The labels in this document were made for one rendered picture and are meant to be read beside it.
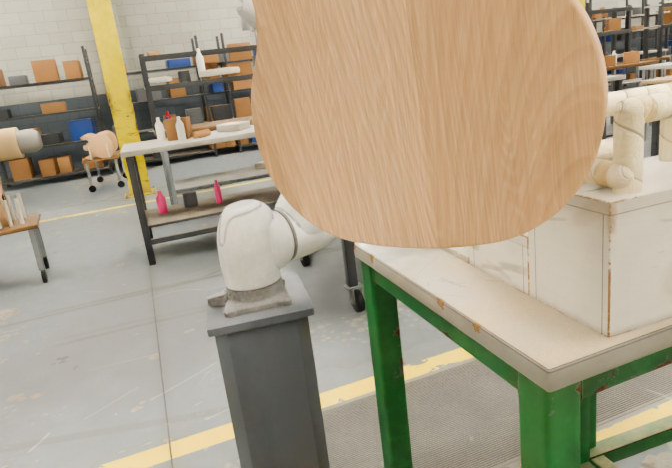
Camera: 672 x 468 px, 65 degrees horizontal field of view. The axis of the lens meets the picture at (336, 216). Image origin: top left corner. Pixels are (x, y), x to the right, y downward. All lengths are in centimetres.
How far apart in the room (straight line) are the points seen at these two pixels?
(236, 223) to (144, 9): 1050
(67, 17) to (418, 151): 1135
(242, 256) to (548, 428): 89
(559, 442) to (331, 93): 50
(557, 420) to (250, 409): 96
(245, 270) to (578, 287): 89
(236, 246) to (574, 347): 91
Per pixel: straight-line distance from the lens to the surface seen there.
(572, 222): 73
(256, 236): 138
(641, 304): 76
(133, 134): 750
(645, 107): 71
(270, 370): 147
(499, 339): 73
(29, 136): 63
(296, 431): 159
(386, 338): 116
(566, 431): 75
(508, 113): 49
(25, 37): 1181
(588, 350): 71
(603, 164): 72
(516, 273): 85
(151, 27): 1172
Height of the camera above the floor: 128
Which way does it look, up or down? 15 degrees down
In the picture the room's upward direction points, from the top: 7 degrees counter-clockwise
